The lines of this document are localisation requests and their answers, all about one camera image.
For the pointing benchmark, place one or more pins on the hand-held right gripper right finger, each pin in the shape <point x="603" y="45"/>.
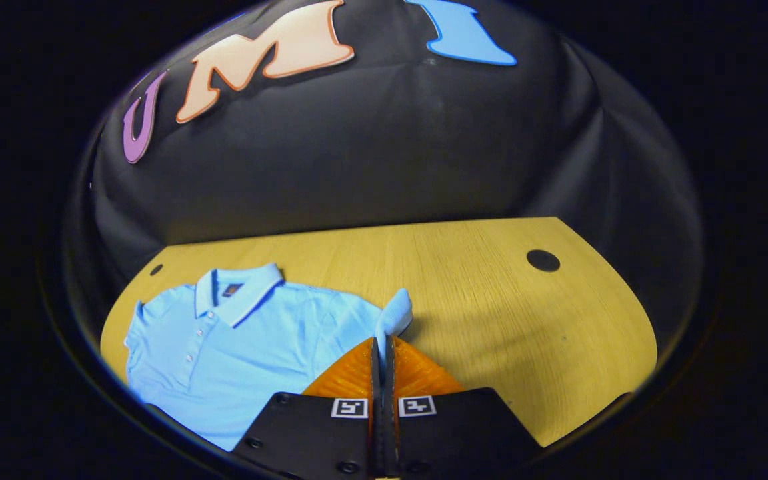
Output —
<point x="457" y="433"/>

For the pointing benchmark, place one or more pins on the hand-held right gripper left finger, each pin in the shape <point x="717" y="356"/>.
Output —
<point x="310" y="433"/>

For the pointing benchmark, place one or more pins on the light blue T-shirt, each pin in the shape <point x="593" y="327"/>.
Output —
<point x="237" y="346"/>

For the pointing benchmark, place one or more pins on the black backdrop cloth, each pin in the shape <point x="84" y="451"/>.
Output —
<point x="370" y="146"/>

